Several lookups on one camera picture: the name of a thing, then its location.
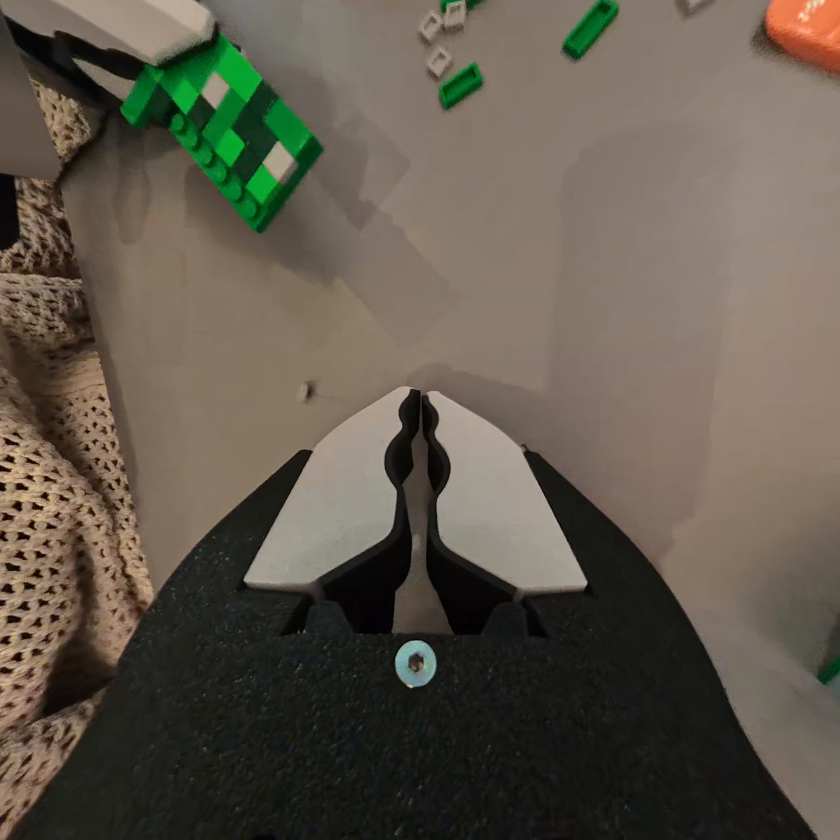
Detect orange brick separator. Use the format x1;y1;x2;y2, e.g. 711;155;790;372
764;0;840;74

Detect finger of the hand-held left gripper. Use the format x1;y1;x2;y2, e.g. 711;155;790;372
69;56;142;102
39;0;219;67

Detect lego pieces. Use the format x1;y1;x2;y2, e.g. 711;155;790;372
418;0;716;111

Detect beige knit sweater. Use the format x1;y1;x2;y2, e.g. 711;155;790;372
0;79;155;837

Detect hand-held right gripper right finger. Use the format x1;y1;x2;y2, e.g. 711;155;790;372
423;391;589;631

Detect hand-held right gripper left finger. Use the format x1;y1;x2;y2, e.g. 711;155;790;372
244;386;421;631

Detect green mosaic lego plate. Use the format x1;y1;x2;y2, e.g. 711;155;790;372
120;33;324;234

